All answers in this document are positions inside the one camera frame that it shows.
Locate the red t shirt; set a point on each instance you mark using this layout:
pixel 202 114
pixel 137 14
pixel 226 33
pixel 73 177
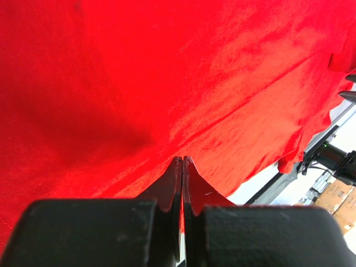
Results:
pixel 98 96

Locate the cardboard boxes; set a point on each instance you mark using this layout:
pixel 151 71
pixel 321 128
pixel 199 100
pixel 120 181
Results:
pixel 335 197

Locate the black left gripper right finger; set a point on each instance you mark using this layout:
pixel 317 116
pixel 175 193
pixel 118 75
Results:
pixel 197 196

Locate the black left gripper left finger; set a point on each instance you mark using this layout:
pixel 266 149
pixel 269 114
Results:
pixel 165 235

